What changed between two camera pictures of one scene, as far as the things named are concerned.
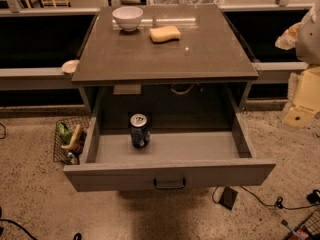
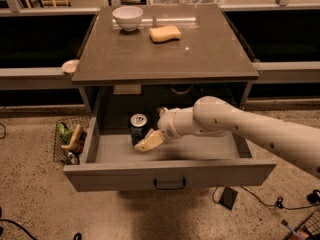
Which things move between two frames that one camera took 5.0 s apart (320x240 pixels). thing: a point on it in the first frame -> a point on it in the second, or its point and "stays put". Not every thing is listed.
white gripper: x=309 y=39 -> x=166 y=123
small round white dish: x=70 y=66 stays put
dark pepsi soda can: x=140 y=131 stays put
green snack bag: x=63 y=132 stays put
